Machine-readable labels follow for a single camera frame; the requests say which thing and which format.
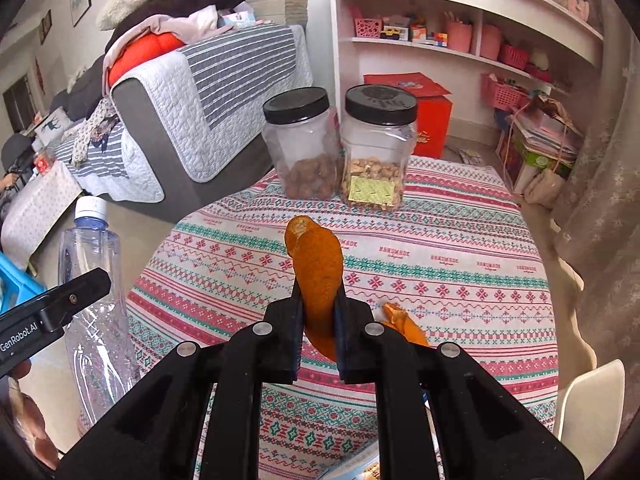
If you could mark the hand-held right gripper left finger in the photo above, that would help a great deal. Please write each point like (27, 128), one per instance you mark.
(285, 340)

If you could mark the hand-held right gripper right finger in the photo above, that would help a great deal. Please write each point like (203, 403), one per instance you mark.
(352, 345)

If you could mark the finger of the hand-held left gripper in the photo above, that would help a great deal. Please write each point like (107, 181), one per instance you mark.
(75, 297)

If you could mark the clear plastic water bottle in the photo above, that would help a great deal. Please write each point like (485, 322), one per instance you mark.
(95, 270)

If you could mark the orange peel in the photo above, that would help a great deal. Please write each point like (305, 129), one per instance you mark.
(405, 327)
(315, 270)

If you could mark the white trash bin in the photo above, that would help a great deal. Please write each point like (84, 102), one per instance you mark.
(595, 410)

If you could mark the person's left hand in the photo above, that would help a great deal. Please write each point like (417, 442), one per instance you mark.
(30, 422)

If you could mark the light blue plastic object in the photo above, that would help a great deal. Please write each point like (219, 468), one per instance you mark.
(15, 285)

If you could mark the white lace cloth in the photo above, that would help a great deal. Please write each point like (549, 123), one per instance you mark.
(40, 205)

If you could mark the striped seat sheet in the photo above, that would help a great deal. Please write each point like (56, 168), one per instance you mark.
(115, 165)

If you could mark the floral patterned cloth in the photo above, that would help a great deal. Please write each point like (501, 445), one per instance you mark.
(95, 130)

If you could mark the grey sofa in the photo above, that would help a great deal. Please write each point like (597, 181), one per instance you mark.
(150, 127)

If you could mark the clear jar of brown nuts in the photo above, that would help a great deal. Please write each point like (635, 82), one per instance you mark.
(305, 150)

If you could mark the clear jar with yellow label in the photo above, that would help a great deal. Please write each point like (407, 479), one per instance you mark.
(377, 155)

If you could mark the white quilted sofa cover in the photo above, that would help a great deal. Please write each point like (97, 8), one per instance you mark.
(162, 77)

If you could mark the red cardboard box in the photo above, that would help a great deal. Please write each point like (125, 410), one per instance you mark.
(432, 120)

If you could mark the white cloth bag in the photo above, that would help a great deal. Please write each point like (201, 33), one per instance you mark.
(542, 186)

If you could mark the orange cushion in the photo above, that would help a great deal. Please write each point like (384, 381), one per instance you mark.
(145, 50)

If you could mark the green white cardboard box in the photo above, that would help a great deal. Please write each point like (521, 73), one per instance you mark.
(537, 160)

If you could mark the grey striped sofa cover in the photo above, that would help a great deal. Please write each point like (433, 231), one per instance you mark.
(240, 70)

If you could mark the stack of papers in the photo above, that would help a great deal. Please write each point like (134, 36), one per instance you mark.
(545, 130)

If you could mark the large pink slatted basket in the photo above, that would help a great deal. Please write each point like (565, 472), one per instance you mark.
(500, 92)

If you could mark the pink cloth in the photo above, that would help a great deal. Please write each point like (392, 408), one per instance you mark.
(190, 22)

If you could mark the floral lace curtain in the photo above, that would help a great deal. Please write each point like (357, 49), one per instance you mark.
(610, 185)

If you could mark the yellow toy car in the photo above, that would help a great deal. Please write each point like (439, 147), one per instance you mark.
(392, 33)

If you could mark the pink lattice basket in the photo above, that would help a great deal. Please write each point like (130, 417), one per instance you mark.
(367, 27)

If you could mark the dark folded blanket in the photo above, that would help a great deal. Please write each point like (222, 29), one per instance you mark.
(200, 0)

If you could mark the pink pen pot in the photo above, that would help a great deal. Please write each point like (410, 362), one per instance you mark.
(491, 42)
(459, 36)

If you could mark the small pink slatted basket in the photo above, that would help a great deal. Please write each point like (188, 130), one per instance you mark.
(514, 56)

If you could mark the white shelf unit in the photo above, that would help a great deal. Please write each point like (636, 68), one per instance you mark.
(500, 15)

